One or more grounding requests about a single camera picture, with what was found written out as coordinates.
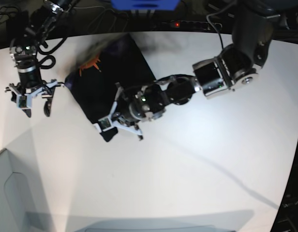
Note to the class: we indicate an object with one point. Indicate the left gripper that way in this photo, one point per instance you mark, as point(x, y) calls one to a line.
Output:
point(120, 116)

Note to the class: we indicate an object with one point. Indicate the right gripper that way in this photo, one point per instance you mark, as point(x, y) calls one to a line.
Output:
point(44, 89)

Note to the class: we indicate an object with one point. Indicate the black T-shirt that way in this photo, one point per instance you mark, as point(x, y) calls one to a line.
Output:
point(93, 84)

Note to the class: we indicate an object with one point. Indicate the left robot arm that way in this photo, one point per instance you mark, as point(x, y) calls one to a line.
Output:
point(237, 64)

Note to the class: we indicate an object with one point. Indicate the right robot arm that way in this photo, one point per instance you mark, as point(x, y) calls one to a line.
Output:
point(30, 55)

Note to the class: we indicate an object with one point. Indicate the black equipment box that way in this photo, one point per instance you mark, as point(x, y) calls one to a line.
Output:
point(12, 21)

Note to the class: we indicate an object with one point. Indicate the black power strip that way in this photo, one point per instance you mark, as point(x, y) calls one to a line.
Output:
point(184, 25)

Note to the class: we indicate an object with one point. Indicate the blue box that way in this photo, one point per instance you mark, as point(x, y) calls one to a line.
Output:
point(166, 5)

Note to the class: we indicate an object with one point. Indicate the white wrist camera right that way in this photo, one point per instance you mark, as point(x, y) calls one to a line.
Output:
point(24, 102)

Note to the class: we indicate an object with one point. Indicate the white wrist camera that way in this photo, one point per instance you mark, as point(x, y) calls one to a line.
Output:
point(24, 102)
point(104, 124)

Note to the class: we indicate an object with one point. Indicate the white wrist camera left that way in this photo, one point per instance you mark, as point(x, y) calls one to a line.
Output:
point(104, 124)

